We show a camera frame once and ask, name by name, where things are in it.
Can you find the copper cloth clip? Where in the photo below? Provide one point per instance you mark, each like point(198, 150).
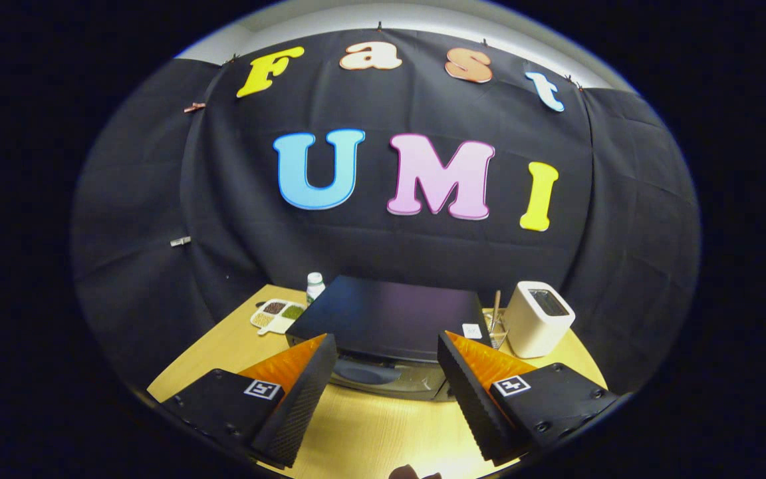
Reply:
point(194, 107)

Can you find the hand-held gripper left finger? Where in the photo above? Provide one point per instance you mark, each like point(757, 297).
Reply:
point(300, 406)

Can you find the wooden utensil stick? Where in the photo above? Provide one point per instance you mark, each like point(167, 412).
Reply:
point(496, 306)

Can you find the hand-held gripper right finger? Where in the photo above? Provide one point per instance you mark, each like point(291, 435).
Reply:
point(469, 402)

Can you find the black backdrop cloth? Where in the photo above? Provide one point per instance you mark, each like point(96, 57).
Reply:
point(622, 233)

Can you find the small white bottle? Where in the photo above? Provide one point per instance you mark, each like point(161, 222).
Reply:
point(315, 289)

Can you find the divided tray of grains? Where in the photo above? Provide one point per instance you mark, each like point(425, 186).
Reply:
point(276, 316)

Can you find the black toaster oven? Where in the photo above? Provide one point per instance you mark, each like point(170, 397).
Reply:
point(383, 313)

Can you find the silver cloth clip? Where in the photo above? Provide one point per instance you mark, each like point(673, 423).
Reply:
point(180, 241)

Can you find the white pop-up toaster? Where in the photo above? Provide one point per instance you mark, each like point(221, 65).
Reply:
point(536, 332)

